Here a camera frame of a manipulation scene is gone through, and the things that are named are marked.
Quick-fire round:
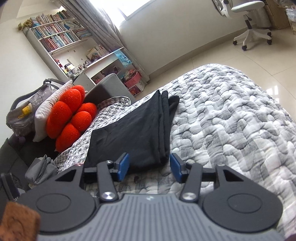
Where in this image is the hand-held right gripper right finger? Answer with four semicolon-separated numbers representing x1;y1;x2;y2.
169;153;252;202

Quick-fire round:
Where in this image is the brown felt patch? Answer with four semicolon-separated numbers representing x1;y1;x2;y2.
0;201;41;241

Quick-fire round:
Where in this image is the grey crumpled cloth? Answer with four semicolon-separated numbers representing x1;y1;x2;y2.
25;156;58;186

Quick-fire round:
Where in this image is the grey bag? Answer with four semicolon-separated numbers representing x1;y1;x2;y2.
6;78;67;137

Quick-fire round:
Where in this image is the row of books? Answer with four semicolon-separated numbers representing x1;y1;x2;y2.
30;10;93;52

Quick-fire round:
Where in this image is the sunflower decoration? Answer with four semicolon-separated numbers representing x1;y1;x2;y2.
18;20;33;32

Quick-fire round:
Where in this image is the orange flower cushion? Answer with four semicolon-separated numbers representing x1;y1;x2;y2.
46;85;97;153

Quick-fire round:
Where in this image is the pink basket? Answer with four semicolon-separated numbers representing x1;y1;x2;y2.
122;74;142;88

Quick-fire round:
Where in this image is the white bookshelf desk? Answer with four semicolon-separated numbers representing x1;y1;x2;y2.
23;10;151;93

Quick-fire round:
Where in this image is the printed toy box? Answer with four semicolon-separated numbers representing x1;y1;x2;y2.
129;83;146;96

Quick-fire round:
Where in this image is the blue printed cloth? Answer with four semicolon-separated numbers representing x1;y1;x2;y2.
114;50;132;66

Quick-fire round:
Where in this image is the white office chair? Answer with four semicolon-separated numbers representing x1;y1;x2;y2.
211;0;273;51

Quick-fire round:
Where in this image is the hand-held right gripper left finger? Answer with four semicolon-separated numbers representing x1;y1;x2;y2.
54;152;130;202

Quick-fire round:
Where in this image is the black garment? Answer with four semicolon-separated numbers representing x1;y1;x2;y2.
84;90;180;173

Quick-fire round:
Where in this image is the grey sofa armrest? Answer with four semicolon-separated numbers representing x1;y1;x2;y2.
84;73;137;107

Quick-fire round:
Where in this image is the grey curtain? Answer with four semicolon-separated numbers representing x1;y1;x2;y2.
59;0;152;81

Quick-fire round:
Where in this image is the white pillow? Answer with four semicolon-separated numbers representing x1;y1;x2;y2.
32;80;73;142

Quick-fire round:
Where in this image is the grey patterned quilt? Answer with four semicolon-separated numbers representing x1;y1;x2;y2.
54;64;296;237

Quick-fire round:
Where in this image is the wooden desk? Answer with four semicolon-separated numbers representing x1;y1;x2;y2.
264;0;296;35

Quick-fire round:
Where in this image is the window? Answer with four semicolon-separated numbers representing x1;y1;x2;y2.
89;0;153;19

